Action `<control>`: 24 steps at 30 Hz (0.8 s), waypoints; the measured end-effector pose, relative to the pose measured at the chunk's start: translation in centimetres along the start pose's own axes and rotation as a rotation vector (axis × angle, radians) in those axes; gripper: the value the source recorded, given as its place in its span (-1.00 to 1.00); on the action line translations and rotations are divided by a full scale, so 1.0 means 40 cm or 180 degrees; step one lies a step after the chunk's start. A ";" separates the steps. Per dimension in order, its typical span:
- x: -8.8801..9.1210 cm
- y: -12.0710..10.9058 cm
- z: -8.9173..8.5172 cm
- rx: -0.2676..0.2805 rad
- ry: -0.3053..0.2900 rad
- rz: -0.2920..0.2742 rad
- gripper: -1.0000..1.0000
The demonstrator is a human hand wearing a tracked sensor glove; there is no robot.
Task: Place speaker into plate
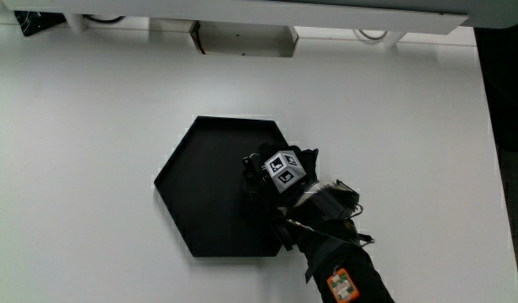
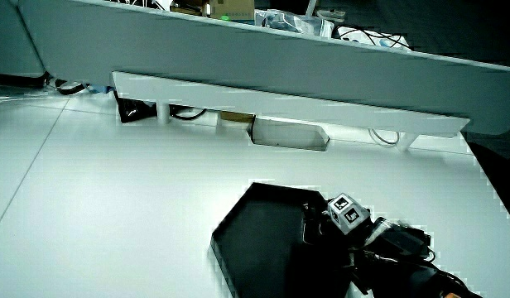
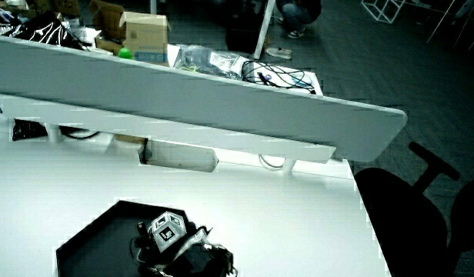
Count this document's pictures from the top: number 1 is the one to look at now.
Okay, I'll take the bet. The person's right hand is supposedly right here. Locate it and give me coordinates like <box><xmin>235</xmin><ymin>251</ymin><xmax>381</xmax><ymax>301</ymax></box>
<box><xmin>240</xmin><ymin>142</ymin><xmax>362</xmax><ymax>221</ymax></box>

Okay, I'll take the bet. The black hexagonal plate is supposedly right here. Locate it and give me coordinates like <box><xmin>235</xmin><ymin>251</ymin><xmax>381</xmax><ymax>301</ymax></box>
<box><xmin>153</xmin><ymin>115</ymin><xmax>291</xmax><ymax>258</ymax></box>

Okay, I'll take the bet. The person's right forearm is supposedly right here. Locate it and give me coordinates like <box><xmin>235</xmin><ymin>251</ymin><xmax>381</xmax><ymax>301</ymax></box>
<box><xmin>272</xmin><ymin>212</ymin><xmax>397</xmax><ymax>303</ymax></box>

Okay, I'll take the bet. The orange sensor module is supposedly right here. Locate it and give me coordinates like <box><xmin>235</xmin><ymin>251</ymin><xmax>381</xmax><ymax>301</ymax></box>
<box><xmin>325</xmin><ymin>268</ymin><xmax>362</xmax><ymax>303</ymax></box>

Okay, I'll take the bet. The white open box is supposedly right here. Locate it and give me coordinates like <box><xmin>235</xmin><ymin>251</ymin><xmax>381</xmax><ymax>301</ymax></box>
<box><xmin>189</xmin><ymin>20</ymin><xmax>300</xmax><ymax>58</ymax></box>

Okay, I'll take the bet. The white desk shelf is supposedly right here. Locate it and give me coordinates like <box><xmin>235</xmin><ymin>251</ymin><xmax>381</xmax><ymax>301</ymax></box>
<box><xmin>0</xmin><ymin>0</ymin><xmax>470</xmax><ymax>36</ymax></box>

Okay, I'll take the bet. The white shelf leg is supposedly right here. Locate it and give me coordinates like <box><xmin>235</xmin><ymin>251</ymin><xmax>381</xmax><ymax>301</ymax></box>
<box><xmin>382</xmin><ymin>31</ymin><xmax>408</xmax><ymax>49</ymax></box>
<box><xmin>64</xmin><ymin>13</ymin><xmax>90</xmax><ymax>35</ymax></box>

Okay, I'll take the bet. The black patterned bag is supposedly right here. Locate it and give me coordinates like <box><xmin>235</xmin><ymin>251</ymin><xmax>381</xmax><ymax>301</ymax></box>
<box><xmin>13</xmin><ymin>10</ymin><xmax>68</xmax><ymax>38</ymax></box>

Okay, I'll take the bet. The grey cable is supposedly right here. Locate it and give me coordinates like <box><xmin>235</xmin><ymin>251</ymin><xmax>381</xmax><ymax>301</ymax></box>
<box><xmin>353</xmin><ymin>29</ymin><xmax>389</xmax><ymax>43</ymax></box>

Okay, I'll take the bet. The black cable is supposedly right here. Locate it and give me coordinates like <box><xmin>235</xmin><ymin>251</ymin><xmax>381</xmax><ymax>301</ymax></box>
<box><xmin>82</xmin><ymin>14</ymin><xmax>127</xmax><ymax>25</ymax></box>

